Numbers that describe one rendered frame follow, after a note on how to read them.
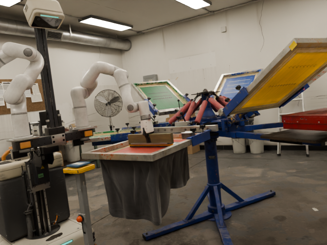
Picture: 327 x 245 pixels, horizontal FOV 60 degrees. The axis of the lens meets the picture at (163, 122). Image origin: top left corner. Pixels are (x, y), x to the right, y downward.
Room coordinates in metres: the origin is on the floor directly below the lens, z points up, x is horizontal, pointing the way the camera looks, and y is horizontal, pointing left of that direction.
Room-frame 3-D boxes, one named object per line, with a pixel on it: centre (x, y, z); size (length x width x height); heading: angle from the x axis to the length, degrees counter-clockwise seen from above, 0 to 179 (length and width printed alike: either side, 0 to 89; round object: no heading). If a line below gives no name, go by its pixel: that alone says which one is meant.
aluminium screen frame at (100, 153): (2.04, 0.11, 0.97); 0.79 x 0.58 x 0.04; 147
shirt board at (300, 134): (2.33, -0.77, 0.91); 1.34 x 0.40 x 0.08; 27
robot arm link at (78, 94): (2.17, 0.62, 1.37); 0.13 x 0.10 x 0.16; 167
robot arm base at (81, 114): (2.17, 0.63, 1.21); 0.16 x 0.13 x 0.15; 46
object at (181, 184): (1.88, -0.03, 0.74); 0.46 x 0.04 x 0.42; 147
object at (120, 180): (1.80, 0.27, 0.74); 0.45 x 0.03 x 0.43; 57
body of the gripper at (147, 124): (2.04, 0.12, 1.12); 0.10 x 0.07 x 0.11; 147
